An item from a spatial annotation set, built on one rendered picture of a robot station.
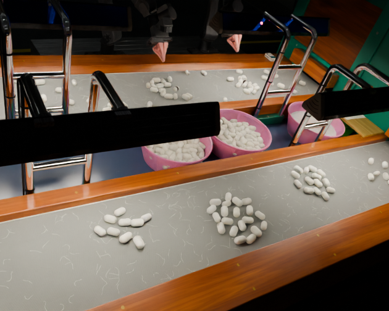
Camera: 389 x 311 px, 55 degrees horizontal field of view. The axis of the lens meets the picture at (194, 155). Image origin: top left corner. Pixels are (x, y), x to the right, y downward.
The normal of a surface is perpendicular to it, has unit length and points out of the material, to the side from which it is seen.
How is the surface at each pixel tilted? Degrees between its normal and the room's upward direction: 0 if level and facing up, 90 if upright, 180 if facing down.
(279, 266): 0
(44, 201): 0
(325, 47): 90
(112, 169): 0
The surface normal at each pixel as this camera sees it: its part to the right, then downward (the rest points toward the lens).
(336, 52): -0.85, 0.14
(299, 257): 0.24, -0.75
